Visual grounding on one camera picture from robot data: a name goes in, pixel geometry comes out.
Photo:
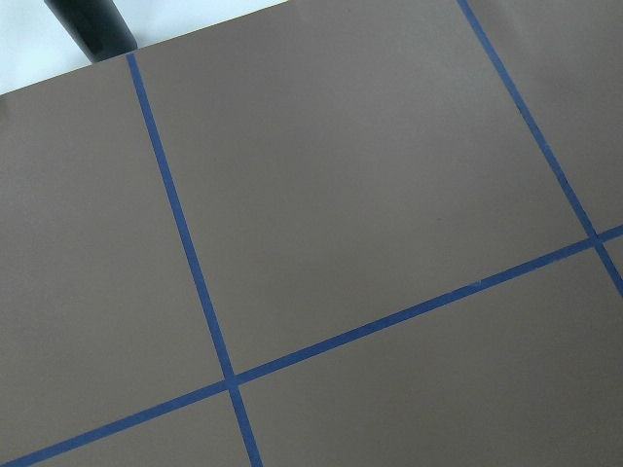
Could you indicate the black water bottle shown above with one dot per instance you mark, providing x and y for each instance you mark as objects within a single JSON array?
[{"x": 96, "y": 26}]

